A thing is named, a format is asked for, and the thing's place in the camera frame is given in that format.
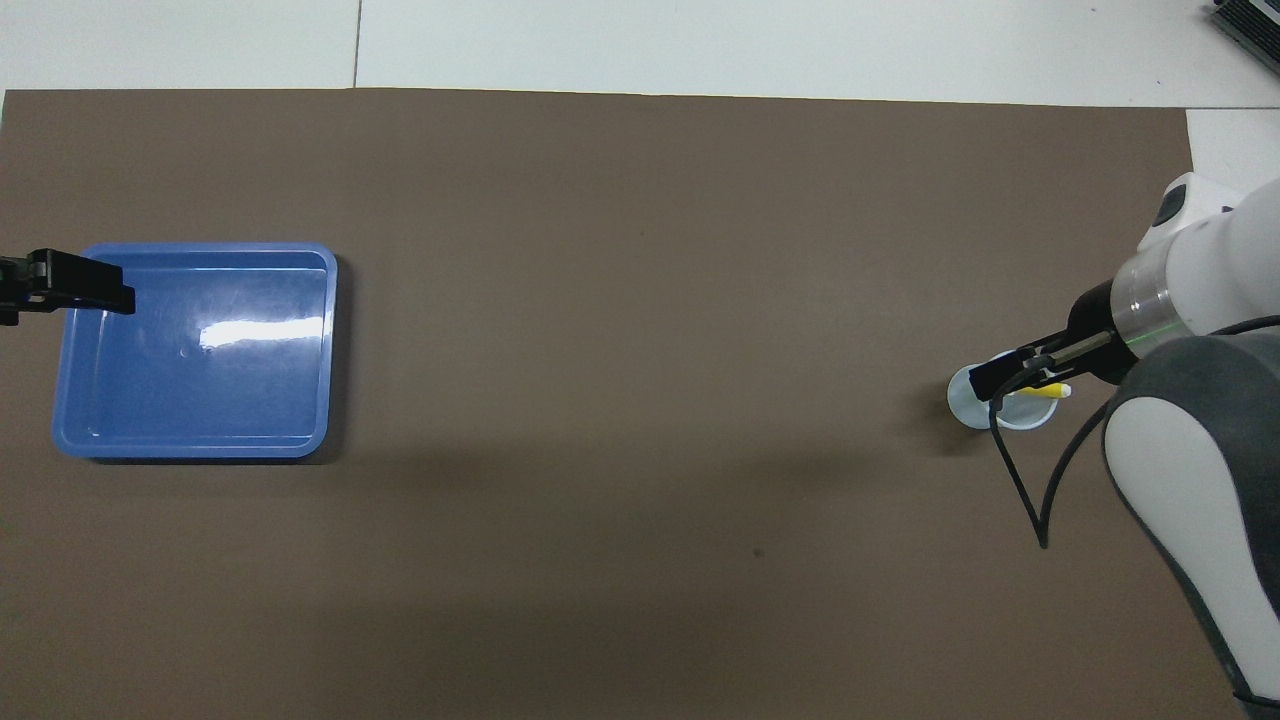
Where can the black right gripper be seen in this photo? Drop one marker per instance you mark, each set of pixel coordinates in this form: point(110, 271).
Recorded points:
point(1095, 335)

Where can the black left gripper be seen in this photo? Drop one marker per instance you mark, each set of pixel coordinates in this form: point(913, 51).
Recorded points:
point(10, 285)

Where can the yellow pen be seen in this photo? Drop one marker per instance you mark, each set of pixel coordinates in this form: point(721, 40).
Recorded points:
point(1056, 390)

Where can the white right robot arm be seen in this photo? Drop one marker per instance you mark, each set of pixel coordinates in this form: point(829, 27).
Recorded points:
point(1210, 420)

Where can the translucent plastic cup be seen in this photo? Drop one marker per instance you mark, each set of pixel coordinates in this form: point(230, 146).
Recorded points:
point(965, 400)

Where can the blue plastic tray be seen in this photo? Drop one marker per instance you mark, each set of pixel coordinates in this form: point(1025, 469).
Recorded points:
point(200, 350)

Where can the brown table mat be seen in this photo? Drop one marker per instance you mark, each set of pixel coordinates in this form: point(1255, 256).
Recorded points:
point(640, 450)

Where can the gray ribbed device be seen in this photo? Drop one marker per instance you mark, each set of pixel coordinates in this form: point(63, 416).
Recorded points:
point(1255, 25)

